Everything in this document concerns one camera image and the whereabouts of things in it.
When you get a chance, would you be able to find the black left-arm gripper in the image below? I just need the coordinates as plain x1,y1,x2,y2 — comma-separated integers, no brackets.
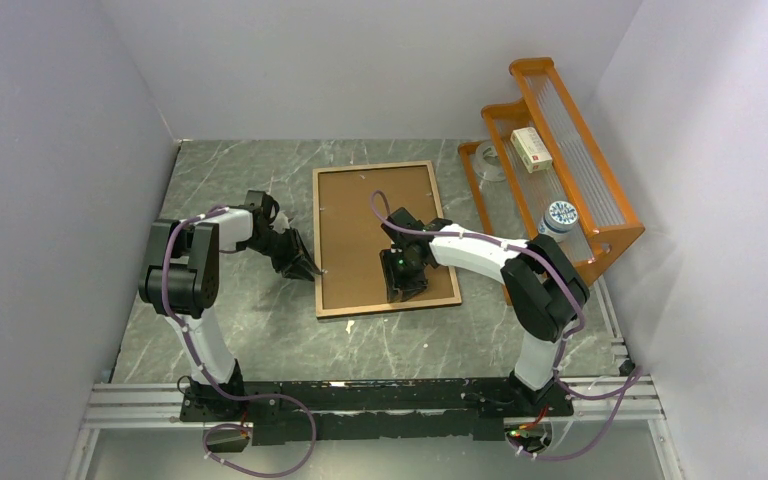
240,227,320,282

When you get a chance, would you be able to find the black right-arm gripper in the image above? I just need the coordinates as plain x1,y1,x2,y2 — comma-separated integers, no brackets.
381,246,429,302

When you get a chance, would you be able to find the light wooden picture frame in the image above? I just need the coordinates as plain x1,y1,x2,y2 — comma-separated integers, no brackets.
311,160,463,320

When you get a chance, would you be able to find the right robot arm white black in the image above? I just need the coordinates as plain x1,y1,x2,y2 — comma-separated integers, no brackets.
380,208,590,415

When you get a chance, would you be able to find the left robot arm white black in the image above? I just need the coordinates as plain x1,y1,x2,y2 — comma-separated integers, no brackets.
138,190,322,420

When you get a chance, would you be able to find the blue white ceramic jar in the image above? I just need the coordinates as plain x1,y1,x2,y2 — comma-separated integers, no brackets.
537,200,579,242

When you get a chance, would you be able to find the orange wooden shelf rack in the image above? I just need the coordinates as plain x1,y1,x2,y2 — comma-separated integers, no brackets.
481,57,645,299

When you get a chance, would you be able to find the white red medicine box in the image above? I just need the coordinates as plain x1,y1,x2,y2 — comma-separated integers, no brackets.
510,127,553,173

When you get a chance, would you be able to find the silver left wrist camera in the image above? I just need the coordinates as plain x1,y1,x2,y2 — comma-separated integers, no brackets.
271,211,292,234

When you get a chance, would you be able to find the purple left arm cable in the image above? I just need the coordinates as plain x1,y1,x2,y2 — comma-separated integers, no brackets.
160,205,317,477

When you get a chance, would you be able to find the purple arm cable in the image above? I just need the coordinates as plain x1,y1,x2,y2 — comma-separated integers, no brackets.
369,190,644,463
160,205,317,477

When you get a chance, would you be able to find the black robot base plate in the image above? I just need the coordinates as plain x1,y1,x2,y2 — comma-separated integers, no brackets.
179,377,574,446

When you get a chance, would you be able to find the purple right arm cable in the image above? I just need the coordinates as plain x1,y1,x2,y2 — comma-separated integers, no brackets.
369,190,644,463

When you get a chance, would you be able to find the aluminium rail frame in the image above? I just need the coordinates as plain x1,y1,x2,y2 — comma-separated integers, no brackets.
67,279,684,479

